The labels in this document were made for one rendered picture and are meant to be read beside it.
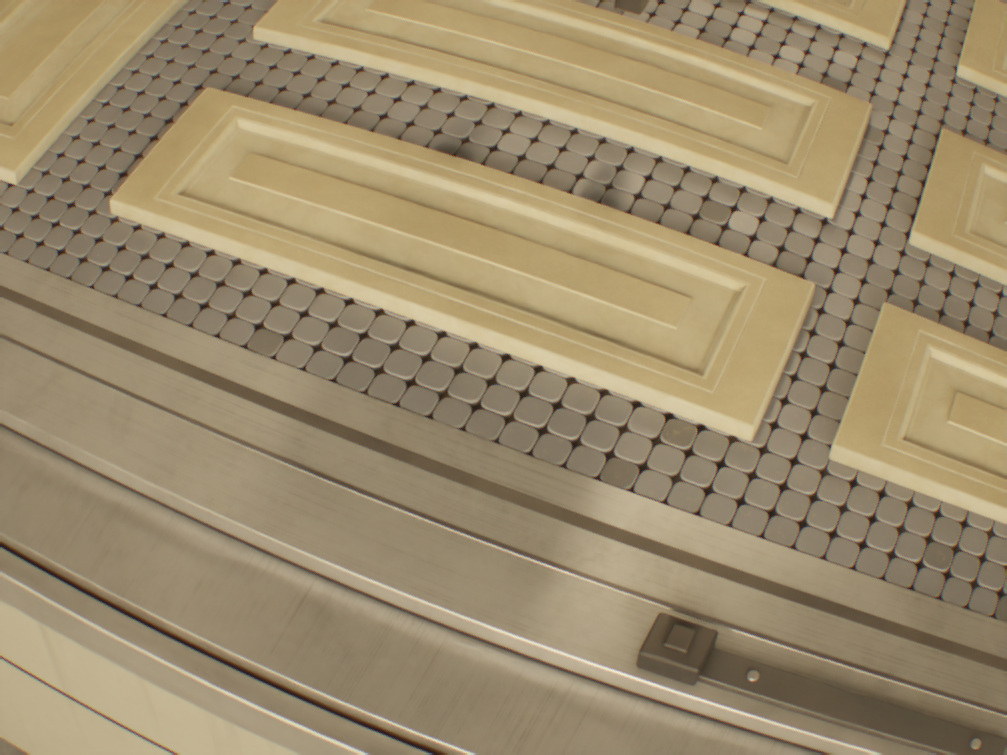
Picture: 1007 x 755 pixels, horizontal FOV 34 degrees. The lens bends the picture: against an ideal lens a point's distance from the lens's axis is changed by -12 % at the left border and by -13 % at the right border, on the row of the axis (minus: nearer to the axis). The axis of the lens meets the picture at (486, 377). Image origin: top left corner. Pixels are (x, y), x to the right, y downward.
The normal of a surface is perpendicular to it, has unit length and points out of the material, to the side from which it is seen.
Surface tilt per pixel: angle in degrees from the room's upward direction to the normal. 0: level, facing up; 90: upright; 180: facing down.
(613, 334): 11
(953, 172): 0
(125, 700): 90
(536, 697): 0
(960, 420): 0
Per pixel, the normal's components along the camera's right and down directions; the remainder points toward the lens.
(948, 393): -0.15, -0.70
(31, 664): -0.41, 0.69
